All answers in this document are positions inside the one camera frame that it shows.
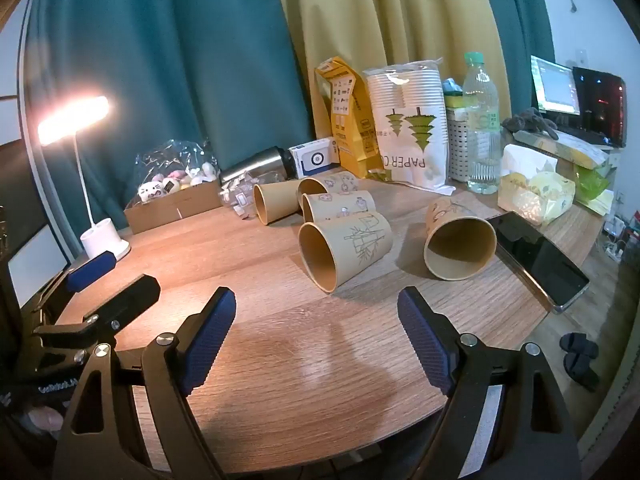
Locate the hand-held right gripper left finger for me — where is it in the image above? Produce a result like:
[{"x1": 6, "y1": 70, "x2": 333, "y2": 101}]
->
[{"x1": 52, "y1": 286, "x2": 237, "y2": 480}]

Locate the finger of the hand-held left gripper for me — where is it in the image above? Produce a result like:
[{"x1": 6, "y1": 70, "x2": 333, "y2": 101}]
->
[
  {"x1": 33, "y1": 274, "x2": 162, "y2": 348},
  {"x1": 31, "y1": 252, "x2": 119, "y2": 313}
]

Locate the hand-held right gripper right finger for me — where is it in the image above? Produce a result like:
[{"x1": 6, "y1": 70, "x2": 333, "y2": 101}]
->
[{"x1": 397, "y1": 286, "x2": 584, "y2": 480}]

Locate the bamboo print brown paper cup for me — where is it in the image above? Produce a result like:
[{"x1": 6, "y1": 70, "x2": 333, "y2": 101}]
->
[{"x1": 298, "y1": 210, "x2": 393, "y2": 295}]

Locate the leaf print brown paper cup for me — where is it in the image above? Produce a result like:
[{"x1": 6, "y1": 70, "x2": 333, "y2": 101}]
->
[{"x1": 424, "y1": 197, "x2": 497, "y2": 281}]

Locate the plain brown paper cup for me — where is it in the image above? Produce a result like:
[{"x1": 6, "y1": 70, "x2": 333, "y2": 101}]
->
[{"x1": 252, "y1": 180, "x2": 306, "y2": 226}]

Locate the figure print brown paper cup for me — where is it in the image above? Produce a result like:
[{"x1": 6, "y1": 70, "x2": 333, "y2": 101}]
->
[
  {"x1": 296, "y1": 170, "x2": 359, "y2": 197},
  {"x1": 301, "y1": 190, "x2": 377, "y2": 224}
]

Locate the white desk lamp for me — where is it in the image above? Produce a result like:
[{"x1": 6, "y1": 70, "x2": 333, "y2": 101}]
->
[{"x1": 37, "y1": 95, "x2": 132, "y2": 261}]

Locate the white panel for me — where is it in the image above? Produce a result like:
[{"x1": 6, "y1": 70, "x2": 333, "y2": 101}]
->
[{"x1": 7, "y1": 224, "x2": 71, "y2": 307}]

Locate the cardboard box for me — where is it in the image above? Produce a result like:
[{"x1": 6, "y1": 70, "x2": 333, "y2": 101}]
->
[{"x1": 123, "y1": 178, "x2": 224, "y2": 235}]

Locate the clear bag of small toys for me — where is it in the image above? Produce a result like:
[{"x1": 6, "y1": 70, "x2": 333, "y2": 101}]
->
[{"x1": 125, "y1": 139, "x2": 221, "y2": 209}]

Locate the black smartphone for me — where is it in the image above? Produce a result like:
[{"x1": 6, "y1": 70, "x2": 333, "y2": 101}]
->
[{"x1": 486, "y1": 211, "x2": 591, "y2": 315}]

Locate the clear plastic packet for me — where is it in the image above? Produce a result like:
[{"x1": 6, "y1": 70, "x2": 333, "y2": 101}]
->
[{"x1": 218, "y1": 172, "x2": 266, "y2": 221}]

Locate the black slipper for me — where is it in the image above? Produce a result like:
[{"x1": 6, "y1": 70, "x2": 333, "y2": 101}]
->
[
  {"x1": 559, "y1": 332, "x2": 600, "y2": 359},
  {"x1": 563, "y1": 352, "x2": 600, "y2": 392}
]

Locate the steel thermos bottle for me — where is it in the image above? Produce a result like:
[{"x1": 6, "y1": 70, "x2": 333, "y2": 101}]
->
[{"x1": 220, "y1": 146, "x2": 297, "y2": 186}]

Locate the yellow tissue pack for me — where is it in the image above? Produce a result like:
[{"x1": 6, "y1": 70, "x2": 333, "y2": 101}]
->
[{"x1": 497, "y1": 170, "x2": 576, "y2": 226}]

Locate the white perforated basket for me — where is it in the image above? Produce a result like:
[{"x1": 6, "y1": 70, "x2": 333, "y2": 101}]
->
[{"x1": 445, "y1": 105, "x2": 474, "y2": 184}]

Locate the clear water bottle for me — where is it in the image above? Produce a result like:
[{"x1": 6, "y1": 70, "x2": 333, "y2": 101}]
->
[{"x1": 461, "y1": 51, "x2": 503, "y2": 196}]

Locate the white and blue box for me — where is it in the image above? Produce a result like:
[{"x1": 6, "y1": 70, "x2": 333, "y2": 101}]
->
[{"x1": 288, "y1": 138, "x2": 341, "y2": 180}]

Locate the pack of white paper cups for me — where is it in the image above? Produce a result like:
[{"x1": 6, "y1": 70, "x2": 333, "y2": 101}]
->
[{"x1": 366, "y1": 57, "x2": 457, "y2": 196}]

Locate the teal curtain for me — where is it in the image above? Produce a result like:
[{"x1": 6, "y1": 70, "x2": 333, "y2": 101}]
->
[{"x1": 22, "y1": 0, "x2": 316, "y2": 233}]

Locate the green plastic bag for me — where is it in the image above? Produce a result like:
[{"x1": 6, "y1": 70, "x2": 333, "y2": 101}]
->
[{"x1": 574, "y1": 162, "x2": 615, "y2": 216}]

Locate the yellow paper bag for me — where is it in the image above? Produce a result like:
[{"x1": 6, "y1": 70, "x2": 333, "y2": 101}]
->
[{"x1": 314, "y1": 56, "x2": 383, "y2": 177}]

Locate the flat printed box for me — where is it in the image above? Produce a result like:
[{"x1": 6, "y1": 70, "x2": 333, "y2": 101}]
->
[{"x1": 515, "y1": 130, "x2": 609, "y2": 169}]

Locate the grey glove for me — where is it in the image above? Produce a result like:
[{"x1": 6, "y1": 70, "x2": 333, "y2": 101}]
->
[{"x1": 501, "y1": 107, "x2": 559, "y2": 139}]

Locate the blue and yellow sponge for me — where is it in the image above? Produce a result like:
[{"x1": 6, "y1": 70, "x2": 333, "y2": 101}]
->
[{"x1": 442, "y1": 77, "x2": 466, "y2": 110}]

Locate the laptop screen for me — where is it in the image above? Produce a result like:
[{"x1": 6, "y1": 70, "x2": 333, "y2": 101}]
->
[{"x1": 530, "y1": 55, "x2": 581, "y2": 116}]

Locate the yellow curtain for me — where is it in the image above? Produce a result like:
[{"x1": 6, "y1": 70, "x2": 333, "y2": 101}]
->
[{"x1": 267, "y1": 0, "x2": 513, "y2": 126}]

